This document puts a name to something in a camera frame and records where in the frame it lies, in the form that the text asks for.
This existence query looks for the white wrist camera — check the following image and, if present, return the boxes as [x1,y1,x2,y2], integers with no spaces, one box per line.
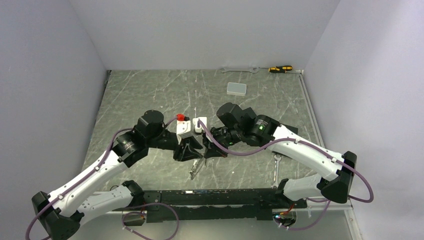
[192,117,209,135]
[176,113,194,141]

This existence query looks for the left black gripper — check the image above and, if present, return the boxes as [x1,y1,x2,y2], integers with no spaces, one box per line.
[147,130,203,162]

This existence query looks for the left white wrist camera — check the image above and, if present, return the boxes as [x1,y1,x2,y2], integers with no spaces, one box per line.
[176,113,194,141]

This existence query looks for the aluminium frame rail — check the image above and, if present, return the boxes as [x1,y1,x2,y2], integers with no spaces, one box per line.
[298,72,365,240]

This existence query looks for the silver open-end wrench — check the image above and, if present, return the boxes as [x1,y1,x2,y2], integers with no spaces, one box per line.
[220,67,259,74]

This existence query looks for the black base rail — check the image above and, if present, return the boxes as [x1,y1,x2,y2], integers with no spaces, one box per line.
[140,188,307,223]

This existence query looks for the yellow black screwdriver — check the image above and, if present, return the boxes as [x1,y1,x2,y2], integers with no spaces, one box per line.
[261,65,293,74]

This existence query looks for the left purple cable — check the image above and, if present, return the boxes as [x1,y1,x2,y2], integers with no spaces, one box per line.
[24,115,180,240]

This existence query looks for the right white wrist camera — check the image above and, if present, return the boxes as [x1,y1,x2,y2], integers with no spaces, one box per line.
[192,117,209,135]

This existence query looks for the black rectangular device box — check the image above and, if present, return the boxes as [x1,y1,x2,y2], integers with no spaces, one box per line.
[282,124,299,135]

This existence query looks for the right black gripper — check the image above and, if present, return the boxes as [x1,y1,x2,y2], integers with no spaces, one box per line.
[202,125,243,158]

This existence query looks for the purple cable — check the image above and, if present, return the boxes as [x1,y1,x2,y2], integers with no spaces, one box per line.
[24,115,180,240]
[197,119,375,232]

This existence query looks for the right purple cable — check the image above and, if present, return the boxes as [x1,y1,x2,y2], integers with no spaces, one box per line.
[197,119,375,232]

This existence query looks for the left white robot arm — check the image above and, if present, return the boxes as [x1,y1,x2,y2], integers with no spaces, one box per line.
[31,110,208,240]

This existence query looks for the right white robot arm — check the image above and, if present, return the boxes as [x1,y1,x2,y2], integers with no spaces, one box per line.
[193,102,357,208]

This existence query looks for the grey plastic box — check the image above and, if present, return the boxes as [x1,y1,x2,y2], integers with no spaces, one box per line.
[226,82,247,96]

